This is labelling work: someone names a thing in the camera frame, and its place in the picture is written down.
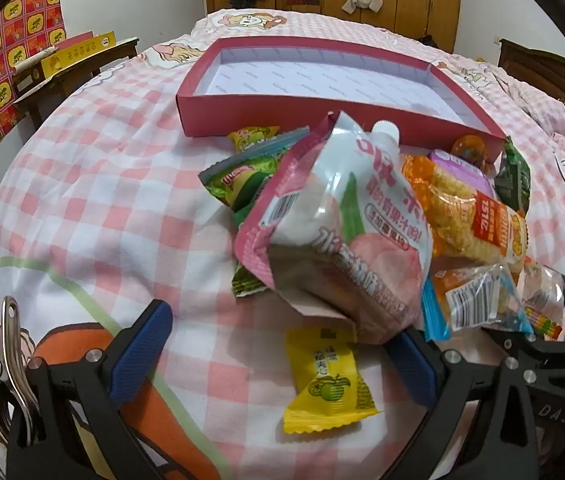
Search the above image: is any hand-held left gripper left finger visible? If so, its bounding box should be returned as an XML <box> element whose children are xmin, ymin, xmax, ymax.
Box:
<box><xmin>7</xmin><ymin>299</ymin><xmax>174</xmax><ymax>480</ymax></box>

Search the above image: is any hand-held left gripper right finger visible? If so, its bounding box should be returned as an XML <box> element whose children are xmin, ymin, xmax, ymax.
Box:
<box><xmin>387</xmin><ymin>329</ymin><xmax>548</xmax><ymax>480</ymax></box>

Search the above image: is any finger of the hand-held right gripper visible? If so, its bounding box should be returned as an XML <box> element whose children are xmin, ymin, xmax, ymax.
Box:
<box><xmin>483</xmin><ymin>327</ymin><xmax>565</xmax><ymax>362</ymax></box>

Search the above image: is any rainbow candy packet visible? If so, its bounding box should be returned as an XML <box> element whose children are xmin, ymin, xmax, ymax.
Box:
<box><xmin>517</xmin><ymin>262</ymin><xmax>565</xmax><ymax>341</ymax></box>

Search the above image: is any burger gummy packet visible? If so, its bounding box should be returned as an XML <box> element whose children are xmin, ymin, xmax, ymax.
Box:
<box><xmin>433</xmin><ymin>262</ymin><xmax>536</xmax><ymax>336</ymax></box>

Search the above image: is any yellow candy packet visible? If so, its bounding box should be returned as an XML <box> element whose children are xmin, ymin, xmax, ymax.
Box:
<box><xmin>227</xmin><ymin>126</ymin><xmax>280</xmax><ymax>153</ymax></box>
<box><xmin>282</xmin><ymin>327</ymin><xmax>381</xmax><ymax>435</ymax></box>

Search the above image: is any dark green snack packet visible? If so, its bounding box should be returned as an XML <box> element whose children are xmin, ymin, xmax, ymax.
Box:
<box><xmin>493</xmin><ymin>137</ymin><xmax>532</xmax><ymax>216</ymax></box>

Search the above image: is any pink peach jelly pouch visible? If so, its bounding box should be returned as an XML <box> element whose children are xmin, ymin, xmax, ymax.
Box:
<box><xmin>235</xmin><ymin>111</ymin><xmax>436</xmax><ymax>346</ymax></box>

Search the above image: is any purple tin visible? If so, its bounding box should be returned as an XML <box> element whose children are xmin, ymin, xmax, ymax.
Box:
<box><xmin>429</xmin><ymin>149</ymin><xmax>496</xmax><ymax>196</ymax></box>

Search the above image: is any orange jelly cup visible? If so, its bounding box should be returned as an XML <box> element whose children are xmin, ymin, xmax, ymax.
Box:
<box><xmin>450</xmin><ymin>135</ymin><xmax>488</xmax><ymax>166</ymax></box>

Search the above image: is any green pea snack packet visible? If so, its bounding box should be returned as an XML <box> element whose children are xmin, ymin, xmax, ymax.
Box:
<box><xmin>198</xmin><ymin>127</ymin><xmax>311</xmax><ymax>298</ymax></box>

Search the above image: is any pink cardboard box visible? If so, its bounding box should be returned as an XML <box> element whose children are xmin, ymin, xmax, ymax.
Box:
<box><xmin>176</xmin><ymin>37</ymin><xmax>507</xmax><ymax>153</ymax></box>

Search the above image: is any blue snack packet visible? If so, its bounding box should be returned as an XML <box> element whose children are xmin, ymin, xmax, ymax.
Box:
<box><xmin>421</xmin><ymin>277</ymin><xmax>451</xmax><ymax>342</ymax></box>

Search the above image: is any metal spring clip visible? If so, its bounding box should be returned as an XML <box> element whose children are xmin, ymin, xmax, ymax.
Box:
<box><xmin>0</xmin><ymin>296</ymin><xmax>46</xmax><ymax>448</ymax></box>

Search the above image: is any orange chips packet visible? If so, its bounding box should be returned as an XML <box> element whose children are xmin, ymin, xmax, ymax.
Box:
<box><xmin>403</xmin><ymin>154</ymin><xmax>528</xmax><ymax>273</ymax></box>

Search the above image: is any pink checkered bedsheet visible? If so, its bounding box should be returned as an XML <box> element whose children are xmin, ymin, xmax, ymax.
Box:
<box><xmin>0</xmin><ymin>7</ymin><xmax>565</xmax><ymax>480</ymax></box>

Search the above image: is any pink checkered quilt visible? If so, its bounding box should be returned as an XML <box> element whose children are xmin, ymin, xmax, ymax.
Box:
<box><xmin>507</xmin><ymin>60</ymin><xmax>565</xmax><ymax>161</ymax></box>

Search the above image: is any wooden headboard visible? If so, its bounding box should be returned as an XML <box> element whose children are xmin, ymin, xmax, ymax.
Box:
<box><xmin>497</xmin><ymin>38</ymin><xmax>565</xmax><ymax>148</ymax></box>

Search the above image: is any wooden side table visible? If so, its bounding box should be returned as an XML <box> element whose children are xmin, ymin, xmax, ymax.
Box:
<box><xmin>12</xmin><ymin>37</ymin><xmax>139</xmax><ymax>131</ymax></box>

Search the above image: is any yellow cardboard box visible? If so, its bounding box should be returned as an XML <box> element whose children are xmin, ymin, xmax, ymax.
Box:
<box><xmin>40</xmin><ymin>31</ymin><xmax>116</xmax><ymax>79</ymax></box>

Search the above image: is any red yellow wall poster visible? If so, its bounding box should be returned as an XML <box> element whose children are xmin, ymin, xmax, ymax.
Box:
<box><xmin>0</xmin><ymin>0</ymin><xmax>66</xmax><ymax>181</ymax></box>

